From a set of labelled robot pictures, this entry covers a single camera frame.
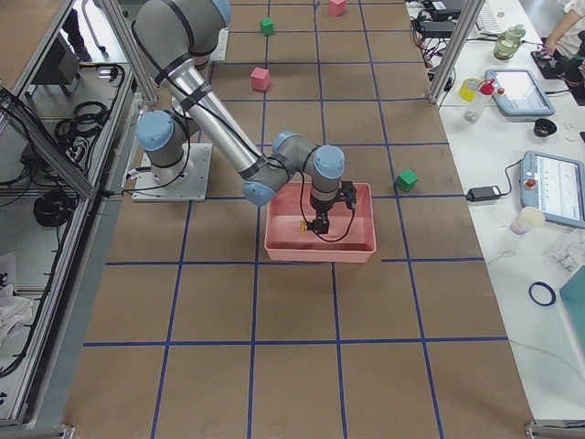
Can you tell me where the pink cube centre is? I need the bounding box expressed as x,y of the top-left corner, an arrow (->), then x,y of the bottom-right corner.
250,67 -> 271,91

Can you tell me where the black bowl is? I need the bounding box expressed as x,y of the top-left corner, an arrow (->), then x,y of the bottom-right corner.
533,118 -> 558,138

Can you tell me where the pink plastic bin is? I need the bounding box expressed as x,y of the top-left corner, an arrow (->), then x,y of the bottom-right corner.
264,182 -> 377,262

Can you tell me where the white cup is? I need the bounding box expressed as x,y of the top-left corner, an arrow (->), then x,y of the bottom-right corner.
510,207 -> 546,235

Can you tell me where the pink cube near left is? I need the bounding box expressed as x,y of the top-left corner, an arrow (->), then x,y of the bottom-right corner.
327,0 -> 346,16

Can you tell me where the blue tape roll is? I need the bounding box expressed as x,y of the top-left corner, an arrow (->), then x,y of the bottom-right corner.
527,281 -> 557,307

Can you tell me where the teach pendant far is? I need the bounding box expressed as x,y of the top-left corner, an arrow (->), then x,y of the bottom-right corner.
484,69 -> 556,119

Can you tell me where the black power adapter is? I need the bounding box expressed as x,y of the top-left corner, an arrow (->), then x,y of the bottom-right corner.
465,186 -> 503,202

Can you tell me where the green water bottle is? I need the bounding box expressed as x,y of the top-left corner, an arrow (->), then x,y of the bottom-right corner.
493,24 -> 526,60

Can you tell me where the aluminium frame post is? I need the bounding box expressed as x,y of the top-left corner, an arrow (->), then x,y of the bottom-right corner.
426,0 -> 484,104

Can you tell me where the teach pendant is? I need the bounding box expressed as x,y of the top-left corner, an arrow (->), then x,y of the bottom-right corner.
519,150 -> 584,229
484,69 -> 556,119

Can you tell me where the green cube near left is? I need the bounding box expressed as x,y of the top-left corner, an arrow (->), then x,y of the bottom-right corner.
259,17 -> 275,37

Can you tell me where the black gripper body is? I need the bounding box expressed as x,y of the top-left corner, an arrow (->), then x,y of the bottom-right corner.
313,209 -> 330,229

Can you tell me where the pink cube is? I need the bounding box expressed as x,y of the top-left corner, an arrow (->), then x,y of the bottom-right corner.
250,67 -> 271,91
327,0 -> 346,16

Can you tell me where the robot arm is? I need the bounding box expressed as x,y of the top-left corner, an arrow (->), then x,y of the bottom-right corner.
131,1 -> 356,235

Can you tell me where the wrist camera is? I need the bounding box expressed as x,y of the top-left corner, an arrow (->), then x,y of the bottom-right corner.
340,180 -> 357,211

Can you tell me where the teach pendant near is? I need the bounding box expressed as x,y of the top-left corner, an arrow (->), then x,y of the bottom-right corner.
519,150 -> 584,229

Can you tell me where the green cube near bin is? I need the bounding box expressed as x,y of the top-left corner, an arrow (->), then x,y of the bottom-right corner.
395,168 -> 419,193

